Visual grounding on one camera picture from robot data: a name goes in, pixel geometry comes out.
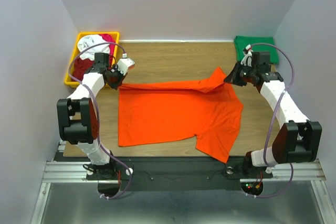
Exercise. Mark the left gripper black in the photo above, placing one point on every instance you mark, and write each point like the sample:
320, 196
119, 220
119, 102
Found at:
119, 83

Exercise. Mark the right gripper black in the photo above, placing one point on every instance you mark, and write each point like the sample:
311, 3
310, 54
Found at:
235, 81

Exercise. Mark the orange t shirt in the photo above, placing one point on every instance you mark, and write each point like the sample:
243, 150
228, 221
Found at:
207, 109

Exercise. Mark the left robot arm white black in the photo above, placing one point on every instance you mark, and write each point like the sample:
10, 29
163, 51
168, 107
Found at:
78, 116

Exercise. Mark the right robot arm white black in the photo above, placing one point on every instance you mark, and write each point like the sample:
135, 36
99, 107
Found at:
298, 138

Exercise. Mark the dark red t shirt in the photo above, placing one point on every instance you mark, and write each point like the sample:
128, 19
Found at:
80, 67

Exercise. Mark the pink t shirt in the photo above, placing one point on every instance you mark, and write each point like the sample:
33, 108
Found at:
109, 39

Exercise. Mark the yellow plastic bin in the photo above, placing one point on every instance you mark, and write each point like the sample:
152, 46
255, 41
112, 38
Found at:
69, 81

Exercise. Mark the green folded t shirt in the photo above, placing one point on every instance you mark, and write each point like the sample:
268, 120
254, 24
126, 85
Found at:
241, 42

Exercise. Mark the white t shirt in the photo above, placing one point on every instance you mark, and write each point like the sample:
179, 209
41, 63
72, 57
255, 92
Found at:
89, 41

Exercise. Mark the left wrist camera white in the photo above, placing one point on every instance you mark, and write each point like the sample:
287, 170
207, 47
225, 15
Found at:
124, 65

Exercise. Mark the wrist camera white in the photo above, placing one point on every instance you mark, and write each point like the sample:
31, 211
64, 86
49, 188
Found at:
124, 65
247, 59

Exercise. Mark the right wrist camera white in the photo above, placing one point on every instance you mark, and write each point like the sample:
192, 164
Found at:
247, 59

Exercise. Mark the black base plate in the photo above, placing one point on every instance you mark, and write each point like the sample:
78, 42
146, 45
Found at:
178, 173

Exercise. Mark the aluminium frame rail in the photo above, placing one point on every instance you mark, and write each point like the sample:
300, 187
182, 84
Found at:
294, 194

